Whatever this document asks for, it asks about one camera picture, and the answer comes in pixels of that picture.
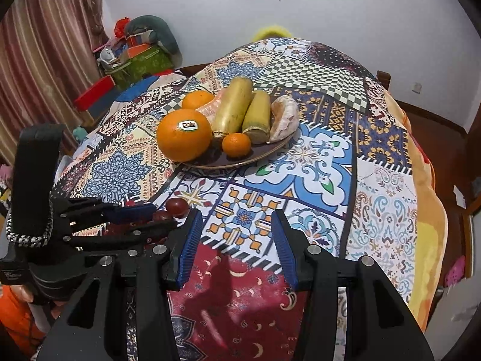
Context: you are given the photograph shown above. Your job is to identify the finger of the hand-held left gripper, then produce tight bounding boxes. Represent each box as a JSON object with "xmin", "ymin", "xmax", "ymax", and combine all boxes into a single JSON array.
[
  {"xmin": 64, "ymin": 220, "xmax": 177, "ymax": 246},
  {"xmin": 56, "ymin": 197, "xmax": 158, "ymax": 227}
]

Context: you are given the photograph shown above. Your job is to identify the dark brown oval plate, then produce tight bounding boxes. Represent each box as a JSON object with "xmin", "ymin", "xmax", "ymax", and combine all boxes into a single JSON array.
[{"xmin": 176, "ymin": 128, "xmax": 297, "ymax": 170}]

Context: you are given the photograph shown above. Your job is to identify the small tangerine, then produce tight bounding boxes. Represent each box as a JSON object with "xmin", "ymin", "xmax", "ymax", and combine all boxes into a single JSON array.
[{"xmin": 222, "ymin": 132, "xmax": 252, "ymax": 159}]

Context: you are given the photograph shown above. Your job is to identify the red flat box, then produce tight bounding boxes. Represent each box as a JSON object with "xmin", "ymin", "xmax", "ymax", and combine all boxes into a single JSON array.
[{"xmin": 74, "ymin": 75, "xmax": 117, "ymax": 111}]

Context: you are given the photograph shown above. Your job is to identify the blue cloth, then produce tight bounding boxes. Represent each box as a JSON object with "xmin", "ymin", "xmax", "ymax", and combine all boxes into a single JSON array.
[{"xmin": 115, "ymin": 75, "xmax": 177, "ymax": 102}]

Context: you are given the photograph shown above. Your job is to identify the striped brown curtain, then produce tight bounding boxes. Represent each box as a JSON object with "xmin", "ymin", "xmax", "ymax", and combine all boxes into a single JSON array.
[{"xmin": 0, "ymin": 0, "xmax": 106, "ymax": 162}]

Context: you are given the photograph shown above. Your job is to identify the medium orange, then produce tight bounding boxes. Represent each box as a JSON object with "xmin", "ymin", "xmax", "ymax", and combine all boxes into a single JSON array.
[{"xmin": 181, "ymin": 90, "xmax": 216, "ymax": 111}]

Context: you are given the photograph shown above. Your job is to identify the yellow fluffy cushion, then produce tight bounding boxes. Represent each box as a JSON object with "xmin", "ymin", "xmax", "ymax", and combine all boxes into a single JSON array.
[{"xmin": 251, "ymin": 26, "xmax": 288, "ymax": 41}]

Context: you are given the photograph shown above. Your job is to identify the large orange with sticker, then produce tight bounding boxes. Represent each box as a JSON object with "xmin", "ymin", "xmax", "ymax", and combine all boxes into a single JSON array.
[{"xmin": 156, "ymin": 108, "xmax": 213, "ymax": 162}]

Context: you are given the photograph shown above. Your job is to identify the long sugarcane piece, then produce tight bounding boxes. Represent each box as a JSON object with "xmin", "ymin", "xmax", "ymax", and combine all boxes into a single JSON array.
[{"xmin": 211, "ymin": 77, "xmax": 253, "ymax": 138}]

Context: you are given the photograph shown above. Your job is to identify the short sugarcane piece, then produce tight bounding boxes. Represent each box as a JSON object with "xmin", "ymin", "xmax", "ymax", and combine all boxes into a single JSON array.
[{"xmin": 241, "ymin": 90, "xmax": 272, "ymax": 144}]

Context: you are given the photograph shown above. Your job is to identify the grey neck pillow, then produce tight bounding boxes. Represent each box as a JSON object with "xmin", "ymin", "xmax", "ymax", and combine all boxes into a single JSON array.
[{"xmin": 124, "ymin": 15, "xmax": 183, "ymax": 55}]

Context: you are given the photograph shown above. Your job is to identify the patchwork patterned blanket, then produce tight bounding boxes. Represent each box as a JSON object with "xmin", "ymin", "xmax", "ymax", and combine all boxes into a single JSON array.
[{"xmin": 53, "ymin": 38, "xmax": 448, "ymax": 361}]

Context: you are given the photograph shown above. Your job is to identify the pink slipper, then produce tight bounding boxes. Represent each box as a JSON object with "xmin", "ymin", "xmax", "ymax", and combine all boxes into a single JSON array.
[{"xmin": 443, "ymin": 256, "xmax": 467, "ymax": 286}]

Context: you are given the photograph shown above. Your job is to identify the orange box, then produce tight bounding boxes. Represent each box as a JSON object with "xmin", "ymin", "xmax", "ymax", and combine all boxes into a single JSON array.
[{"xmin": 128, "ymin": 44, "xmax": 158, "ymax": 59}]

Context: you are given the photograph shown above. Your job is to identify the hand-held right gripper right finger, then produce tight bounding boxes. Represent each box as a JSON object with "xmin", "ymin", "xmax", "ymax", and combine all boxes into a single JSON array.
[{"xmin": 271, "ymin": 209, "xmax": 434, "ymax": 361}]

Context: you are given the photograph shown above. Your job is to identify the green patterned box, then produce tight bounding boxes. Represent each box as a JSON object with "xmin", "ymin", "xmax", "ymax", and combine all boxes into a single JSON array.
[{"xmin": 113, "ymin": 47, "xmax": 175, "ymax": 87}]

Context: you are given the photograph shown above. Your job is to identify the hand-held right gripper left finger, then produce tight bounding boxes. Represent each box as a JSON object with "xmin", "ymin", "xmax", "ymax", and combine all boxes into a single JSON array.
[{"xmin": 35, "ymin": 208, "xmax": 204, "ymax": 361}]

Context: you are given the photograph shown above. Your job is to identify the orange cloth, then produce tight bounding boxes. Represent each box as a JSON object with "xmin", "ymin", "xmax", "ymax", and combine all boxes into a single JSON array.
[{"xmin": 0, "ymin": 284, "xmax": 46, "ymax": 350}]

